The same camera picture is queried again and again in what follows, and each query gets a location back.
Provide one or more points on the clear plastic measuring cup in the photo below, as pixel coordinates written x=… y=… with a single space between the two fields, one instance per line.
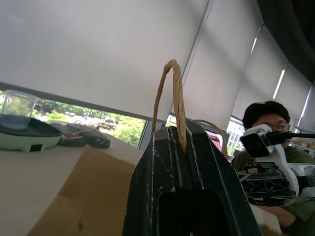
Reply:
x=17 y=108

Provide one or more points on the brown paper bag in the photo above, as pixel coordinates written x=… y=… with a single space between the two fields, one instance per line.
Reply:
x=98 y=186

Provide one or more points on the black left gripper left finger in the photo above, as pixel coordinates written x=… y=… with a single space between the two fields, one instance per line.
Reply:
x=147 y=177

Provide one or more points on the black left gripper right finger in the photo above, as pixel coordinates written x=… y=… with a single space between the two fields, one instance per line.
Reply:
x=216 y=177

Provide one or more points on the white roller blind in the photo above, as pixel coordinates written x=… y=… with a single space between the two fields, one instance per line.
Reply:
x=261 y=81
x=292 y=93
x=216 y=73
x=86 y=49

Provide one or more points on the dark curtain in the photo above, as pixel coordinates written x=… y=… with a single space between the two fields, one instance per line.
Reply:
x=292 y=29

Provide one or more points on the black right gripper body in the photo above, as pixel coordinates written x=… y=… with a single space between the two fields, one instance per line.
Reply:
x=283 y=183

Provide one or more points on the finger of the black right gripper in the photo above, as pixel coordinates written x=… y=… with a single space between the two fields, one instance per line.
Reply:
x=265 y=199
x=258 y=180

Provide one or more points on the black fabric pouch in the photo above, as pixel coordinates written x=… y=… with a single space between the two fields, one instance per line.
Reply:
x=83 y=136

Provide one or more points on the person in green shirt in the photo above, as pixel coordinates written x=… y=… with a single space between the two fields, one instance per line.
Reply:
x=265 y=115

